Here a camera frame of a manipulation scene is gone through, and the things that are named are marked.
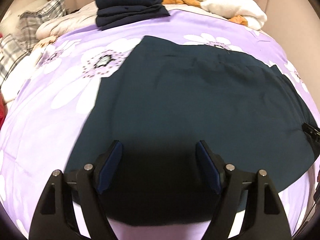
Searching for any dark navy zip jacket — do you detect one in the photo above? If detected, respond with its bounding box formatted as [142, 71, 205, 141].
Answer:
[66, 36, 319, 225]

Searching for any folded navy clothes stack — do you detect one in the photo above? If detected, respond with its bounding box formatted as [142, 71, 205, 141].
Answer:
[95, 0, 170, 30]

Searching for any purple floral bed sheet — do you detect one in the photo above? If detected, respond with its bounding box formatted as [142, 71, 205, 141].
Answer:
[1, 10, 319, 239]

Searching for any red puffer jacket far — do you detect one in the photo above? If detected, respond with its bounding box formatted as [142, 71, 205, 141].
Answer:
[0, 93, 8, 128]

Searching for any pink quilt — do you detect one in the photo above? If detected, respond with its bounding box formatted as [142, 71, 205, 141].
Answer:
[35, 0, 201, 41]

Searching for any grey plaid pillow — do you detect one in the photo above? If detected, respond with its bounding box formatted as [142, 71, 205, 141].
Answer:
[1, 0, 67, 83]

